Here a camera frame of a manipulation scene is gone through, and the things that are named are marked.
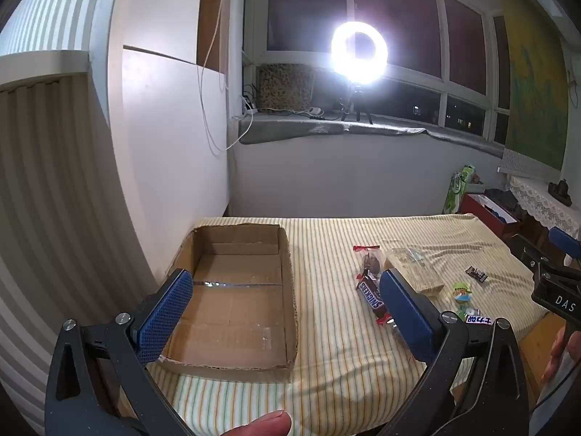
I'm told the person's right hand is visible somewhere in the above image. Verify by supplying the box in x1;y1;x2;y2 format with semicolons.
540;327;581;384

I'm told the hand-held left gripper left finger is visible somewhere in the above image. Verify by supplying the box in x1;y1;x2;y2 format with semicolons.
44;269;196;436

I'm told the cardboard box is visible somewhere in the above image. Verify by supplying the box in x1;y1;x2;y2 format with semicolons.
159;222;300;384

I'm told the green gift bag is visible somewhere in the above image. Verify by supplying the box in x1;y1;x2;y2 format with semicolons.
442;164;476;215

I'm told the white cable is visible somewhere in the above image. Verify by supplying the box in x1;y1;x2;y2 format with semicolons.
199;0;255;152

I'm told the brown chocolate bar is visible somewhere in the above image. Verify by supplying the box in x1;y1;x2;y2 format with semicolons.
355;272;395;325

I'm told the person's left hand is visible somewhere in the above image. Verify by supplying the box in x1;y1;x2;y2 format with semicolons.
212;410;292;436

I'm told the ring light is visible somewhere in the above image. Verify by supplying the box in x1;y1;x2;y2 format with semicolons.
330;20;389;86

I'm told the dark figurine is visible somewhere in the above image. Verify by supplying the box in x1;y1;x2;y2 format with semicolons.
548;178;573;205

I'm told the clear cracker packet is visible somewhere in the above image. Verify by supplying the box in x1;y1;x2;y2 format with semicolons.
383;247;444;299

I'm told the clear packet with red seal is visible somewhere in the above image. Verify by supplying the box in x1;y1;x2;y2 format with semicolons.
353;244;384;280

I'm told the window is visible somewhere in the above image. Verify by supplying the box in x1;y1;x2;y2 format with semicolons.
243;0;511;144

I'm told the wooden shelf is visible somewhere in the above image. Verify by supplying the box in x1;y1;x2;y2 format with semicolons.
197;0;228;74

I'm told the yellow green wall map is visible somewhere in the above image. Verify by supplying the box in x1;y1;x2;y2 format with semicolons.
488;0;577;178

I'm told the black tripod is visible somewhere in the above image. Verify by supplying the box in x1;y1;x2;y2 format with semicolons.
338;82;374;124

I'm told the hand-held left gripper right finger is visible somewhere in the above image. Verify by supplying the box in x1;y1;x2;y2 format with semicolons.
379;269;532;436

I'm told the white board panel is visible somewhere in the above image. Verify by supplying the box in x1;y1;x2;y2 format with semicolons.
122;44;232;278

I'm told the white lace cloth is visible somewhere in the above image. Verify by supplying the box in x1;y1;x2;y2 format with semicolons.
506;175;581;239

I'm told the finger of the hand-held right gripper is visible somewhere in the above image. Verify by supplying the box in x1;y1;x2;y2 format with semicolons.
507;234;552;279
548;226;581;266

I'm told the red box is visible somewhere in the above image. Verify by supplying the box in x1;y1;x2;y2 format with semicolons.
460;193;521;237

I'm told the green jelly cup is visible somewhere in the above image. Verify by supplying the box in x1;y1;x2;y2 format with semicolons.
452;282;475;305

